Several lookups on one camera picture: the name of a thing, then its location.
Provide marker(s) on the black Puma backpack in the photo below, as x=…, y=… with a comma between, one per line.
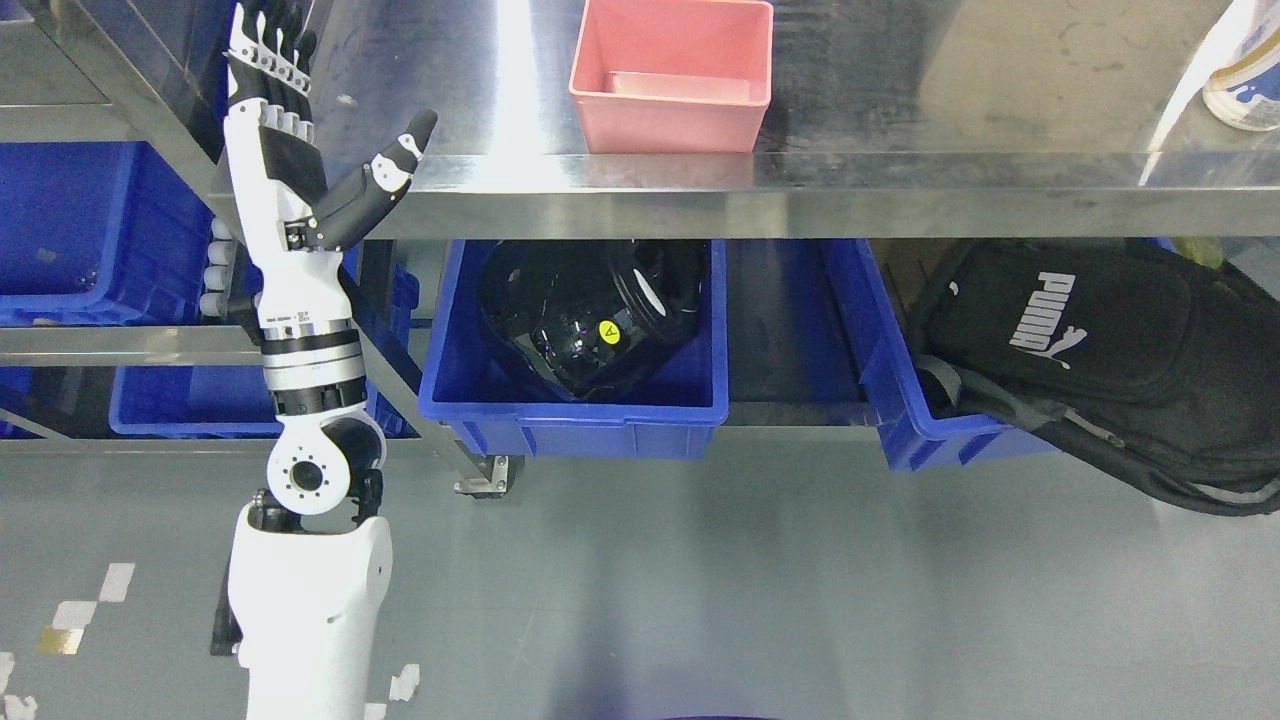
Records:
x=1156, y=370

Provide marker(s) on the blue bin upper left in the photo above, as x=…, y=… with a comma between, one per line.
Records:
x=98, y=233

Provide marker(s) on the black glossy helmet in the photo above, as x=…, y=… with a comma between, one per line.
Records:
x=588, y=321

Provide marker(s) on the blue bin lower left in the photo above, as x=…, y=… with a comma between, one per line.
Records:
x=233, y=402

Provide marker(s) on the blue bin under backpack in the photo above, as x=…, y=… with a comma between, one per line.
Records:
x=912, y=438

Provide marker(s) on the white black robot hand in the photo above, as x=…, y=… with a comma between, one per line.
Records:
x=277, y=175

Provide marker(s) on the stainless steel table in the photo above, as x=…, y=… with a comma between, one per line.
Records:
x=888, y=119

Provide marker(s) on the blue bin with helmet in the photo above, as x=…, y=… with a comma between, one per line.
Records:
x=673, y=415

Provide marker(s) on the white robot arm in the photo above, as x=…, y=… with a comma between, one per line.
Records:
x=311, y=556

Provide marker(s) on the pink plastic storage box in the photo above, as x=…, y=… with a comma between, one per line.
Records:
x=650, y=77

